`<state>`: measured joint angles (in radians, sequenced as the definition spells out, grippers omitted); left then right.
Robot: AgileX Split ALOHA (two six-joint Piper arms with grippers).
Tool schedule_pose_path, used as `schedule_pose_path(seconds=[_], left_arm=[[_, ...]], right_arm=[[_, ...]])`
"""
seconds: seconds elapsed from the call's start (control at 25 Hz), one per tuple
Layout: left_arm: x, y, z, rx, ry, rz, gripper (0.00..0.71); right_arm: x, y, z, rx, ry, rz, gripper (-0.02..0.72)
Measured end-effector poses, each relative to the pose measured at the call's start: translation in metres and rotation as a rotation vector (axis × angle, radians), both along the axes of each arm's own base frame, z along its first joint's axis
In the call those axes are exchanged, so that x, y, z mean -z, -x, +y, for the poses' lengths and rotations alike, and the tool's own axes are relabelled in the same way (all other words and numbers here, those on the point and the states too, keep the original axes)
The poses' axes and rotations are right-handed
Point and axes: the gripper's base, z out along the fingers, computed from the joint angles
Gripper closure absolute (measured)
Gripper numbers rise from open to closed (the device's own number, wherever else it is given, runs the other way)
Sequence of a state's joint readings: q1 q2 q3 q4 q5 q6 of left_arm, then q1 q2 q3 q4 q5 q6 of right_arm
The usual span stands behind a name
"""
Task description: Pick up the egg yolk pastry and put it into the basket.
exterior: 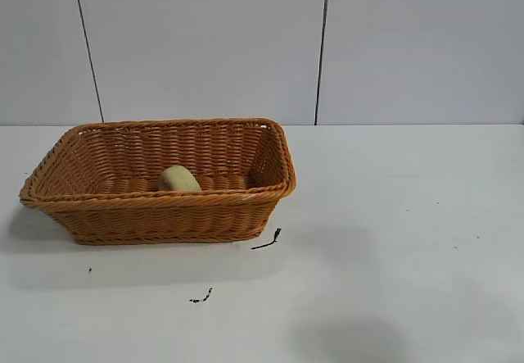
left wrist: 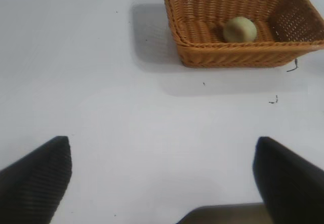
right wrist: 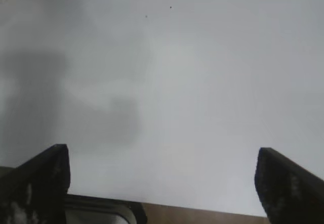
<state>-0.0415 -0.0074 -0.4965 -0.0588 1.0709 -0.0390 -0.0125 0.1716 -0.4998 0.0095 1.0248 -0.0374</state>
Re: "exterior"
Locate pale yellow egg yolk pastry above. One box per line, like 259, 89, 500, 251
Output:
158, 165, 203, 194

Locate thin black string piece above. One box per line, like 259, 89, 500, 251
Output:
251, 227, 283, 251

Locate small black debris bits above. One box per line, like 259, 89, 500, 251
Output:
188, 287, 214, 304

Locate brown woven wicker basket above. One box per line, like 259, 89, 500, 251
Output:
18, 116, 298, 246

